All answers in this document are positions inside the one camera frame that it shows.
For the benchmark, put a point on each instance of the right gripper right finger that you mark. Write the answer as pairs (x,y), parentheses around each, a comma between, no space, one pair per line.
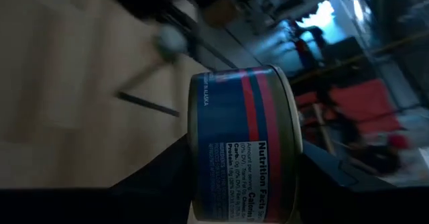
(352,200)

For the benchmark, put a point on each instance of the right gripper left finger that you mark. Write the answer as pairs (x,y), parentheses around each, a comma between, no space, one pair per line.
(100,207)

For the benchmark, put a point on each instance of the red partition panel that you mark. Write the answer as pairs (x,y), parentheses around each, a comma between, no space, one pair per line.
(362,106)

